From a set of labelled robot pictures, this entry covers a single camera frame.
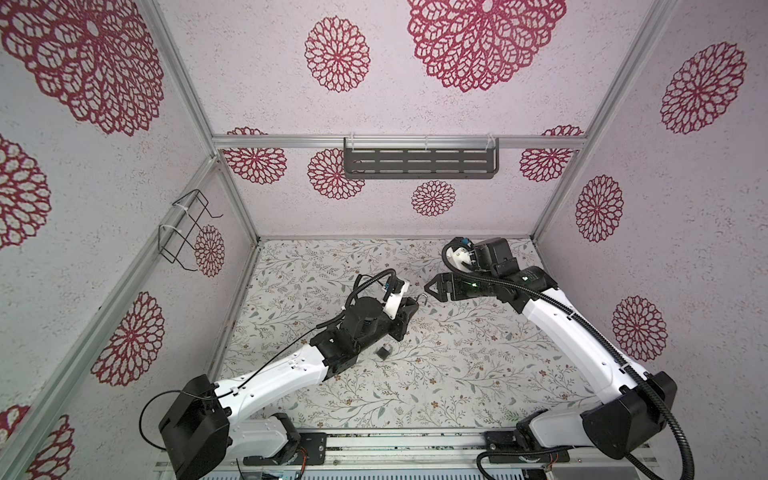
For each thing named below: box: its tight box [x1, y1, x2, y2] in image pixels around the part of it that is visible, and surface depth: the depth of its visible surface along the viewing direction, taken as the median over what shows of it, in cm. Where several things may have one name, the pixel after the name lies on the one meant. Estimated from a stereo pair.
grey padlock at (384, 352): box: [376, 343, 392, 361], surface depth 92 cm
